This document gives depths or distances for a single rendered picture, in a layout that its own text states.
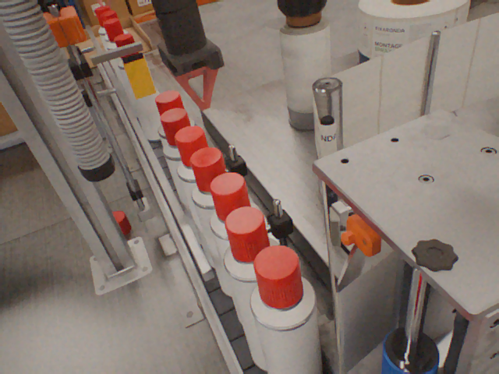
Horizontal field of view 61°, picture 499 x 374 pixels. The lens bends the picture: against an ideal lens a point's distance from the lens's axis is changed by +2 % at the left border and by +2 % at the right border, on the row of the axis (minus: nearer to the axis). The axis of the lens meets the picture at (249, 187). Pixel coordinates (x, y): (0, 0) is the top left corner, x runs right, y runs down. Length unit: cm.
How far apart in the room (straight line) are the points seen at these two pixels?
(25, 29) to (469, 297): 35
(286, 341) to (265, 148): 49
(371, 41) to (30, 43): 66
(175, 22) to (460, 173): 41
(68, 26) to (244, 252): 33
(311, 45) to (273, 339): 52
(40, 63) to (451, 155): 32
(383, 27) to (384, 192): 64
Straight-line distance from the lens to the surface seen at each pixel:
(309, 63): 75
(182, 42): 59
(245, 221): 34
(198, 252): 49
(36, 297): 74
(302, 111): 79
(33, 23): 39
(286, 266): 30
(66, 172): 59
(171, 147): 52
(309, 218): 62
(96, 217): 63
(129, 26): 178
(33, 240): 85
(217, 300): 55
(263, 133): 82
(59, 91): 41
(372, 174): 28
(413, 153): 29
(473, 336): 24
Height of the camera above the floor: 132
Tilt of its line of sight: 39 degrees down
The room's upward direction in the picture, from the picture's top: 12 degrees counter-clockwise
